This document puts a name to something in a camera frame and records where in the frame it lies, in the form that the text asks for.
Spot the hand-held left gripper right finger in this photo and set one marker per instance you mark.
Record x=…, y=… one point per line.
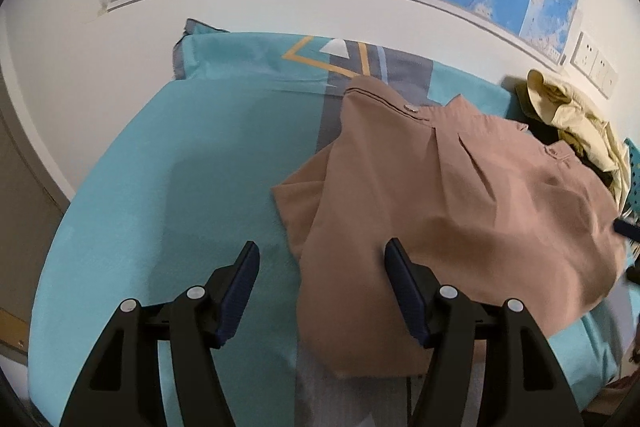
x=406, y=292

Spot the cream yellow garment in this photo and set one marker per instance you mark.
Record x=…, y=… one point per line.
x=575, y=117

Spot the white wall socket panel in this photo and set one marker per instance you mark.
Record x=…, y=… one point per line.
x=595, y=64

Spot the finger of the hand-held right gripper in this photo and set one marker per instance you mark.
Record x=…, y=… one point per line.
x=628, y=227

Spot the teal patterned pillow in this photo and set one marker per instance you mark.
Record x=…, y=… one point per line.
x=280, y=57

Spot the teal perforated plastic basket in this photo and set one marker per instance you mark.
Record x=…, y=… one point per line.
x=634, y=177

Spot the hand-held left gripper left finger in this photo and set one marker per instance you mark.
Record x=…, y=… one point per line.
x=239, y=291

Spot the teal patterned bed sheet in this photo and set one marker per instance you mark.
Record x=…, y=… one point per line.
x=200, y=167

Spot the pink zip jacket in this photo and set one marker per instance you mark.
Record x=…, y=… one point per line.
x=450, y=207

